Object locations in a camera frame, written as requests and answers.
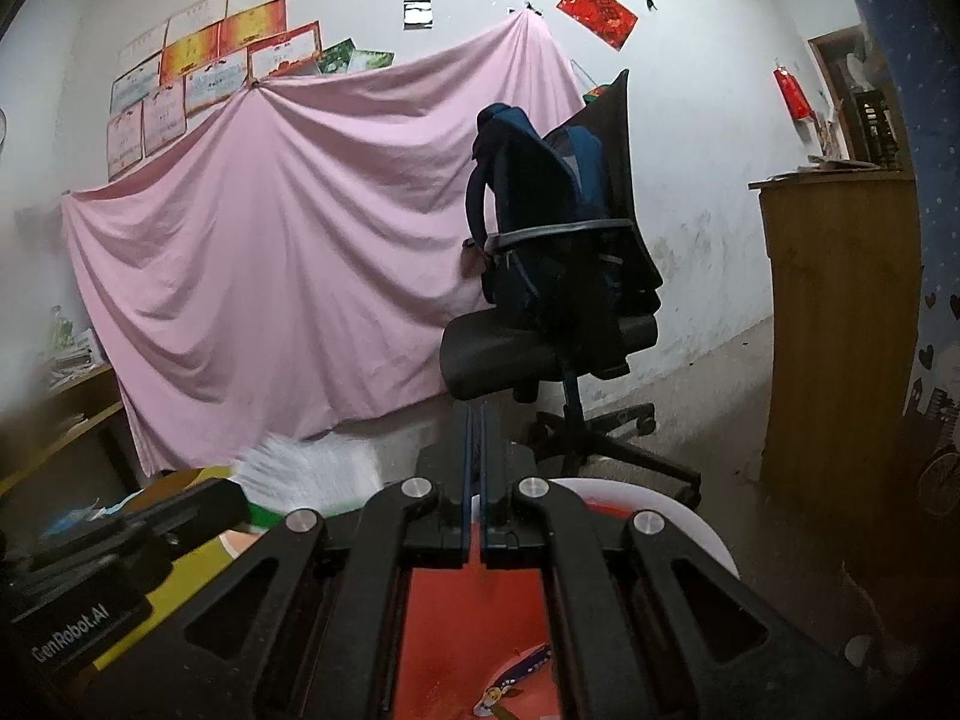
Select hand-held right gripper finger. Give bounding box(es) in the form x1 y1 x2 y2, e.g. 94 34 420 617
478 403 887 720
67 403 476 720

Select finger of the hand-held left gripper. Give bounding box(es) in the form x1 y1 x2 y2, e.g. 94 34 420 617
112 477 253 565

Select red bin with white rim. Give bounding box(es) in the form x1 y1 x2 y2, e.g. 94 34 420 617
390 475 745 720

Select black office chair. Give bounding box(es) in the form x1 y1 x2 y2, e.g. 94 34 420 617
439 69 704 512

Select white plastic bag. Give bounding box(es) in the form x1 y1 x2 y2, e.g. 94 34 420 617
229 431 383 515

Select wooden shelf desk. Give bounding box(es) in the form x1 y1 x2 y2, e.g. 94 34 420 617
0 364 143 500

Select colourful wrapper in bin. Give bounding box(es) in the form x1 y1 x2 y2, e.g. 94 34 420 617
471 643 557 720

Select dark blue backpack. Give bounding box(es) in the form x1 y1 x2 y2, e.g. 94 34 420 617
463 103 632 382

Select pink hanging cloth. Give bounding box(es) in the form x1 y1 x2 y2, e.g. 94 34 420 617
61 9 587 477

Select wooden cabinet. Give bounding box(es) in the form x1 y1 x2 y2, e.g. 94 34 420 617
748 169 925 518

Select red hanging lantern ornament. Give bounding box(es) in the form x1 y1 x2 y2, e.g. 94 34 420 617
772 66 817 122

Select blue starry curtain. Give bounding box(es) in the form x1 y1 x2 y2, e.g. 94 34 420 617
821 0 960 526

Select green wall pictures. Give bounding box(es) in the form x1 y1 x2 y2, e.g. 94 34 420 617
316 39 396 77

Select group of wall certificates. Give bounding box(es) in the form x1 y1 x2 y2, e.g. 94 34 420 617
106 0 370 182

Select red foil wall poster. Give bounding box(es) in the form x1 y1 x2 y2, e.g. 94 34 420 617
556 0 640 52

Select wooden picture frame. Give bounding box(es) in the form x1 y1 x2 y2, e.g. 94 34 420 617
807 25 901 170

